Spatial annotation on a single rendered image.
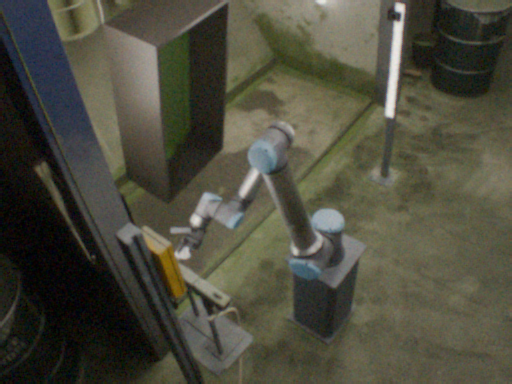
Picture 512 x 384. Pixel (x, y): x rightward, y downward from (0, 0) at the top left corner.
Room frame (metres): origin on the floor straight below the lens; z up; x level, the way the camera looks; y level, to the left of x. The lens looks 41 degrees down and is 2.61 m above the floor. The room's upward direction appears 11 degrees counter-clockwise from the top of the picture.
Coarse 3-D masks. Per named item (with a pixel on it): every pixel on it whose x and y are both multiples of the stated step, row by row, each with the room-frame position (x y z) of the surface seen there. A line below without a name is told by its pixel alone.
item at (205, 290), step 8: (184, 272) 1.05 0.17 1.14; (192, 272) 1.05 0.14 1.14; (184, 280) 1.02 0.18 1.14; (192, 280) 1.01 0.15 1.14; (200, 280) 1.00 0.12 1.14; (192, 288) 1.00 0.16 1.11; (200, 288) 0.97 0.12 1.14; (208, 288) 0.96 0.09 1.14; (200, 296) 0.97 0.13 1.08; (208, 296) 0.93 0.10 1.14; (216, 296) 0.92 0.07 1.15; (224, 296) 0.91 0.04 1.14; (208, 304) 0.96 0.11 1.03; (216, 304) 0.89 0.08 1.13; (224, 304) 0.88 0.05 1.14; (208, 312) 0.96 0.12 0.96
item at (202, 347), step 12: (228, 324) 0.99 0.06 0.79; (192, 336) 0.96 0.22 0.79; (204, 336) 0.95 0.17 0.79; (192, 348) 0.91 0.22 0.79; (204, 348) 0.90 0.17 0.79; (240, 348) 0.87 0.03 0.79; (204, 360) 0.84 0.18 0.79; (216, 360) 0.83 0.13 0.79; (228, 360) 0.82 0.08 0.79; (216, 372) 0.78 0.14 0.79
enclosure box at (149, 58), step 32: (160, 0) 2.33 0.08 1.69; (192, 0) 2.31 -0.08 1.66; (224, 0) 2.29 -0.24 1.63; (128, 32) 2.05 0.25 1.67; (160, 32) 2.03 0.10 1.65; (192, 32) 2.57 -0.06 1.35; (224, 32) 2.40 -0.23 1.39; (128, 64) 2.07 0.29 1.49; (160, 64) 1.94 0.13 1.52; (192, 64) 2.60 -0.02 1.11; (224, 64) 2.42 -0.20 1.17; (128, 96) 2.12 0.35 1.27; (160, 96) 1.96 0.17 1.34; (192, 96) 2.64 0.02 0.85; (224, 96) 2.43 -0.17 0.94; (128, 128) 2.19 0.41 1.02; (160, 128) 1.99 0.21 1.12; (192, 128) 2.69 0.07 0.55; (224, 128) 2.48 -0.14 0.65; (128, 160) 2.26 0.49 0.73; (160, 160) 2.04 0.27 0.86; (192, 160) 2.43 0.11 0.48; (160, 192) 2.11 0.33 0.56
